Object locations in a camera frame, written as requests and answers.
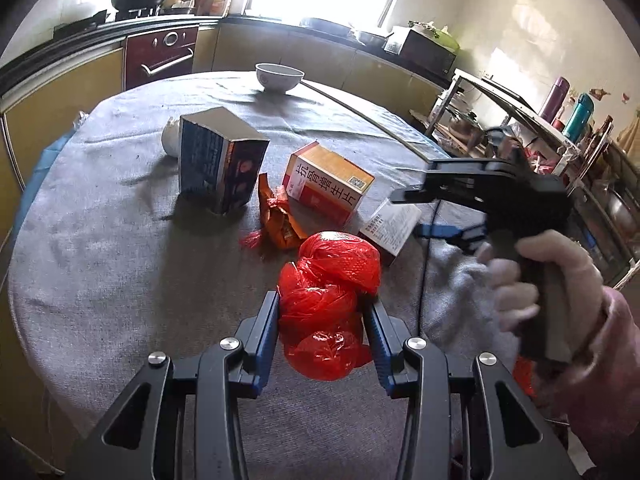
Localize white medicine box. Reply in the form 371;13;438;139
358;200;422;266

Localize red plastic bag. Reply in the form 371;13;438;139
277;231;382;382

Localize red orange medicine box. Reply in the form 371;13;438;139
282;141;375;226

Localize orange snack wrapper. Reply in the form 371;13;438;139
258;174;307;250

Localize dark blue tall box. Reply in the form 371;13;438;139
178;106;269;214

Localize pink sleeved right forearm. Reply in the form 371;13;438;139
534;287;639;479

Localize metal kitchen storage rack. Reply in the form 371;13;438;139
409;70;639;290

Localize yellow kitchen cabinets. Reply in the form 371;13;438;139
1;16;450;195

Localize right hand in pale glove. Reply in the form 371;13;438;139
477;230;604;364

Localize red plastic mesh basket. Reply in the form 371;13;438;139
512;356;536;399

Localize purple thermos bottle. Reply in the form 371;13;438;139
538;76;570;124

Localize teal thermos bottle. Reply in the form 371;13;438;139
563;93;594;144

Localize long thin wooden stick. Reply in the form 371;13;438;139
301;80;436;164

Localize black microwave oven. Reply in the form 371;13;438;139
384;26;456;77

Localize grey tablecloth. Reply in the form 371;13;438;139
9;72;518;479

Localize white ceramic bowl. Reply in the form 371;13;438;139
255;63;305;93

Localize dark red built-in oven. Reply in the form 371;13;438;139
124;26;198;90

